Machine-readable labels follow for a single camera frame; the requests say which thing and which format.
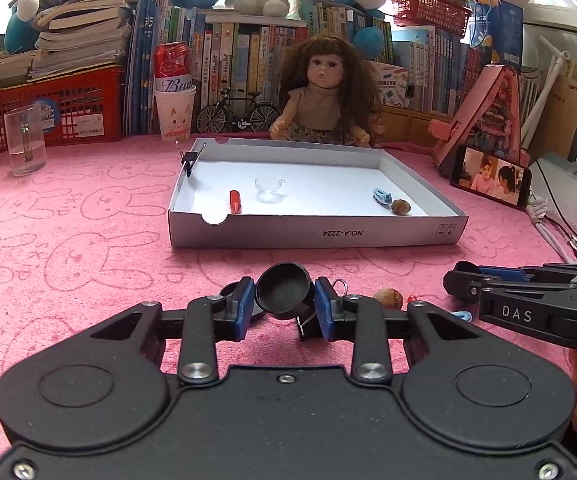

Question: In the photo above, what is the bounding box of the black binder clip on box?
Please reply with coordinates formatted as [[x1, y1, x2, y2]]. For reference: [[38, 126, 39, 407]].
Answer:
[[176, 140, 207, 178]]

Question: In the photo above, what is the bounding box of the red plastic crate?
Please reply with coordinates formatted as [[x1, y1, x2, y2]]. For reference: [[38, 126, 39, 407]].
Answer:
[[0, 65, 125, 152]]

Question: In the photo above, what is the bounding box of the blue penguin plush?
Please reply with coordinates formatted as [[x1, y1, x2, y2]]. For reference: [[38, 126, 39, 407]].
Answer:
[[4, 0, 40, 54]]

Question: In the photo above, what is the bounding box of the red plastic basket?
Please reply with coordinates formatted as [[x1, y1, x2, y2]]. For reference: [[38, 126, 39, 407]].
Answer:
[[390, 0, 471, 37]]

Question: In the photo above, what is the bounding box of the smartphone showing video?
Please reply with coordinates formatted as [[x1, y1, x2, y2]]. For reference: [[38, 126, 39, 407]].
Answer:
[[450, 145, 532, 209]]

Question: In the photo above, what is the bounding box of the white paper cup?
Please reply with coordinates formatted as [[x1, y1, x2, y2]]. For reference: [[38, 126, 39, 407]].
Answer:
[[155, 86, 196, 141]]

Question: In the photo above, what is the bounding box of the miniature black bicycle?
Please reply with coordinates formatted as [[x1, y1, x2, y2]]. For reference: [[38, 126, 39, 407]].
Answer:
[[196, 88, 280, 134]]

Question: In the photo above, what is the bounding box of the brown-haired doll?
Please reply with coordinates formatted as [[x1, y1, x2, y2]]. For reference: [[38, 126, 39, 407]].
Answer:
[[269, 34, 384, 148]]

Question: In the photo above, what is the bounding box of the light blue hair clip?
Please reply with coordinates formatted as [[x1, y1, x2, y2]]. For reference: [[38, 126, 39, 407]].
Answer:
[[453, 311, 474, 323]]

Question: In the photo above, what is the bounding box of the red crayon cap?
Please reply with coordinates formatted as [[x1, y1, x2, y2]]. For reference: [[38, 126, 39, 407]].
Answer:
[[230, 190, 242, 214]]

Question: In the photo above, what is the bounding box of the black binder clip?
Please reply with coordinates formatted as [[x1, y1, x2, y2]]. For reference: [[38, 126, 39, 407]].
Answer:
[[176, 140, 207, 178], [296, 278, 348, 341]]

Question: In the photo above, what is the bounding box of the clear glass mug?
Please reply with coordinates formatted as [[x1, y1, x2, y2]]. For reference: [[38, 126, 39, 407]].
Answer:
[[4, 103, 46, 177]]

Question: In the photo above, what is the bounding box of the red Budweiser can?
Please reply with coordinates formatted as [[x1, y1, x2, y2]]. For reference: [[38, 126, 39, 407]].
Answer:
[[153, 41, 193, 92]]

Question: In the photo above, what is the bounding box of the brown walnut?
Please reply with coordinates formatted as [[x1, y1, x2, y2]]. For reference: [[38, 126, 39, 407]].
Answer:
[[373, 288, 403, 311], [390, 198, 412, 216]]

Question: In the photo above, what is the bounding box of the white shallow cardboard box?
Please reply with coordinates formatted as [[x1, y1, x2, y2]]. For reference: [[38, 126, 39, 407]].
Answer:
[[168, 139, 468, 249]]

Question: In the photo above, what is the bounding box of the stack of books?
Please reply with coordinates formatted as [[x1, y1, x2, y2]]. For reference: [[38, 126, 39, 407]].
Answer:
[[28, 0, 139, 80]]

